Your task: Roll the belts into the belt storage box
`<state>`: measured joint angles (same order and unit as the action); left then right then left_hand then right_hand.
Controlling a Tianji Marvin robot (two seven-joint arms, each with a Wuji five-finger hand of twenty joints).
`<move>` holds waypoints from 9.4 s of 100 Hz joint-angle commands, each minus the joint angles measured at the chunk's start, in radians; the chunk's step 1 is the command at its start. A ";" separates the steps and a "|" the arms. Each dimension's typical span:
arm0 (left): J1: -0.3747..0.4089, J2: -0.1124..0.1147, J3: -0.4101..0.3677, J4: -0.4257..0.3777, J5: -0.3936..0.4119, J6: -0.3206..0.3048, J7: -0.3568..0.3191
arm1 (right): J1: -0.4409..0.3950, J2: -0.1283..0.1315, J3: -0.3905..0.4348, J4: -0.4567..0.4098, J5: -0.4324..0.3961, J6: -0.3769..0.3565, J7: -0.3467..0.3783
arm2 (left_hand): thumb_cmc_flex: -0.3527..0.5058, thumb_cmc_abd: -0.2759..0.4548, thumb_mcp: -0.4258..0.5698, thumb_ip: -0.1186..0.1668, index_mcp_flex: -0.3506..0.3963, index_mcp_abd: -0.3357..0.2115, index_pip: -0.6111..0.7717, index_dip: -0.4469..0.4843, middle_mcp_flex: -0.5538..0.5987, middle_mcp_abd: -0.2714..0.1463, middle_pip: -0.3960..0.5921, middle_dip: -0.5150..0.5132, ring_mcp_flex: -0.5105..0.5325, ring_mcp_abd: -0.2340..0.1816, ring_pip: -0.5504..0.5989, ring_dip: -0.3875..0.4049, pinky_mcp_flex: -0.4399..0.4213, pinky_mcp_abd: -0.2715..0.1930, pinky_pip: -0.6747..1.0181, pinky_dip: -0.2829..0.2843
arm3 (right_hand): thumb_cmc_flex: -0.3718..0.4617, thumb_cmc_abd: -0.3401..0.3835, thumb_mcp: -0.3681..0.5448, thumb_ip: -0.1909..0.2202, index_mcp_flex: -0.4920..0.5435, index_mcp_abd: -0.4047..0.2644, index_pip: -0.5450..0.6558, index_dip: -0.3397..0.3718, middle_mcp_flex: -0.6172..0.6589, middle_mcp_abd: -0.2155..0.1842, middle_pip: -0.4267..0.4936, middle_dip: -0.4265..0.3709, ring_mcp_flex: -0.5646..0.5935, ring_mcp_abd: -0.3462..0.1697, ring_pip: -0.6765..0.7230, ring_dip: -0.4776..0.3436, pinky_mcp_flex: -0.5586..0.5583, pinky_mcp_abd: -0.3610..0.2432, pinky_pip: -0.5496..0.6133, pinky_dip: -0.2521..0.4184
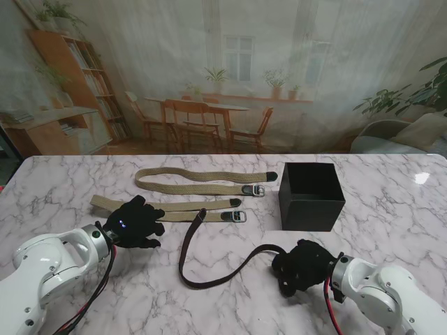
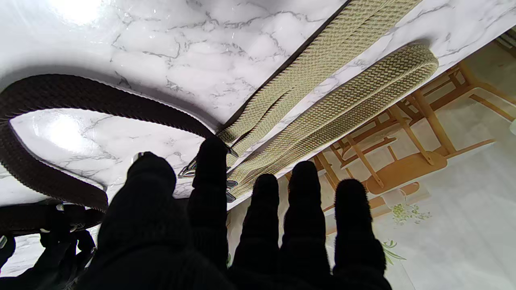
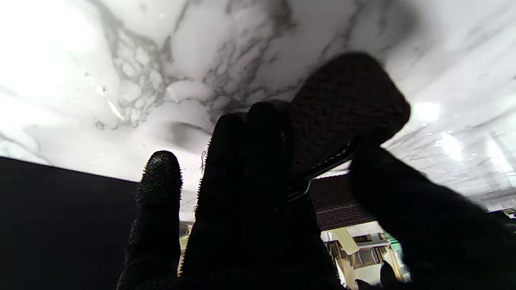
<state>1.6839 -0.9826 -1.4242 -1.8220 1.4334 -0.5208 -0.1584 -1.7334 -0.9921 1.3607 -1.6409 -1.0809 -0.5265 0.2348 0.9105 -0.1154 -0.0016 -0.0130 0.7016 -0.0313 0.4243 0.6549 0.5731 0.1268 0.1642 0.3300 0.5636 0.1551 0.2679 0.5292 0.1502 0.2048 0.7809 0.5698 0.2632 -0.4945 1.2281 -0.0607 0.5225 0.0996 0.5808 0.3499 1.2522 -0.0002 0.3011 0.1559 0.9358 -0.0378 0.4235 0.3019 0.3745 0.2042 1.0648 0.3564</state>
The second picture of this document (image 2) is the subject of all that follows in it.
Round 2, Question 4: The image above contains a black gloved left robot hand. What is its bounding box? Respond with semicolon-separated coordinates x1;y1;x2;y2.
77;137;391;290

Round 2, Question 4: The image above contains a dark brown woven belt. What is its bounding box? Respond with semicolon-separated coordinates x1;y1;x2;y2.
0;74;219;235

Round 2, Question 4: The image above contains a beige woven belt folded double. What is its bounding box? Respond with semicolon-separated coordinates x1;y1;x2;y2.
177;0;422;180
225;43;439;203

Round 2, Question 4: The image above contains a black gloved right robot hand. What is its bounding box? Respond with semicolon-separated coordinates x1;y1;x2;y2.
0;209;96;290

